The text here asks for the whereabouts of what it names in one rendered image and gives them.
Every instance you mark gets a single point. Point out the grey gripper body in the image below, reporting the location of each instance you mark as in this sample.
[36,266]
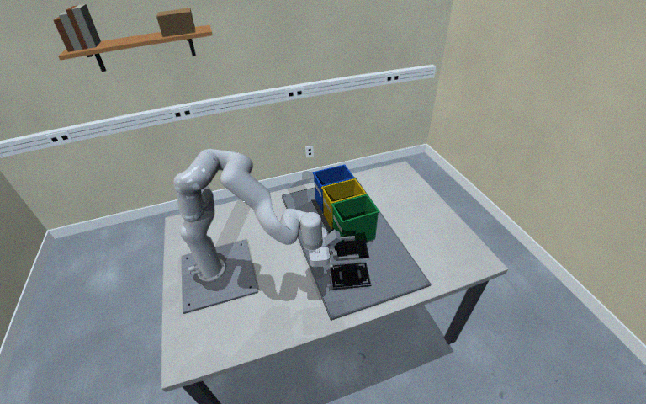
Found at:
[320,257]

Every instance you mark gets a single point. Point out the yellow recycle bin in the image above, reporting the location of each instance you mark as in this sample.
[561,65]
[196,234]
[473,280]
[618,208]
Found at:
[338,192]

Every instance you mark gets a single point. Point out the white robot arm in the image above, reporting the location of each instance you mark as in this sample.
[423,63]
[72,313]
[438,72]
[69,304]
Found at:
[194,196]

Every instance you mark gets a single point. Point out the green returns bin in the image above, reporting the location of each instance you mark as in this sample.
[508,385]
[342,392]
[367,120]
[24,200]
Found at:
[356,217]

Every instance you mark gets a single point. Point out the blue bin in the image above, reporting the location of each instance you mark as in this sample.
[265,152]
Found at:
[329,176]

